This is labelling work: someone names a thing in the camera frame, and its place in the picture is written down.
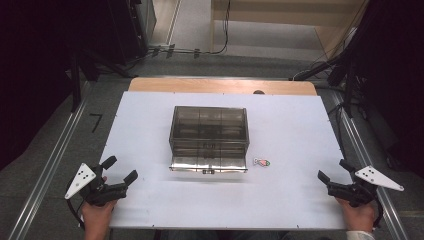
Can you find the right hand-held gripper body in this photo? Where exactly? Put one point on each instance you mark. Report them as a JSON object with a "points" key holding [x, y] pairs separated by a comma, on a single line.
{"points": [[360, 190]]}

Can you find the black cabinet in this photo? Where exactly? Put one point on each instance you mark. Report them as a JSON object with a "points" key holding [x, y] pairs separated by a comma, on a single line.
{"points": [[133, 26]]}

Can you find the person's white right sleeve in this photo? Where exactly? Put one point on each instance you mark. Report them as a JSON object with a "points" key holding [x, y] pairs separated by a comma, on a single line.
{"points": [[360, 235]]}

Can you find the person's right hand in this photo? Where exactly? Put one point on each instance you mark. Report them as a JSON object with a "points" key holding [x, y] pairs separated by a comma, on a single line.
{"points": [[356, 216]]}

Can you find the person's left hand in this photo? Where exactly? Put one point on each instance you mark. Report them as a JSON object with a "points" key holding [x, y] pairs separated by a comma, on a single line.
{"points": [[98, 215]]}

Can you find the white table board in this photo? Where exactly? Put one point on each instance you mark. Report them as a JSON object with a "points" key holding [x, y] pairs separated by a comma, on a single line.
{"points": [[283, 133]]}

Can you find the smoky transparent drawer box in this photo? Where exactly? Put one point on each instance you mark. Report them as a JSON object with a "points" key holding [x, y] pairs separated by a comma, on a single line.
{"points": [[209, 136]]}

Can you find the black metal stand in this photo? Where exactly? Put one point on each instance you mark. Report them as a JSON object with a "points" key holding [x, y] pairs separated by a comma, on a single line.
{"points": [[80, 80], [343, 73]]}

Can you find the metal floor rail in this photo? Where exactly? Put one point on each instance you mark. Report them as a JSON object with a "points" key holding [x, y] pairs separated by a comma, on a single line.
{"points": [[366, 156], [46, 173]]}

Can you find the wooden shelf unit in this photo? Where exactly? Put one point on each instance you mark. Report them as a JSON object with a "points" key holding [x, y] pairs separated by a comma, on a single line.
{"points": [[283, 20]]}

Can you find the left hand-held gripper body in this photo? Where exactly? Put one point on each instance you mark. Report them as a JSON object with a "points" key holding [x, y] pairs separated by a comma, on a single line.
{"points": [[100, 193]]}

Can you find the small fish-shaped toy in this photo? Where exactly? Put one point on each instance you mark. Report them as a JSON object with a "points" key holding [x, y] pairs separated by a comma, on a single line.
{"points": [[261, 162]]}

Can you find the wooden table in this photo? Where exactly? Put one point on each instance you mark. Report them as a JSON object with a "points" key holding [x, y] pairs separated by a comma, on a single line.
{"points": [[200, 85]]}

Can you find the dark curtain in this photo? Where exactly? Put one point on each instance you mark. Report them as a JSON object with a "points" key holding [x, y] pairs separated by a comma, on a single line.
{"points": [[396, 83], [36, 66]]}

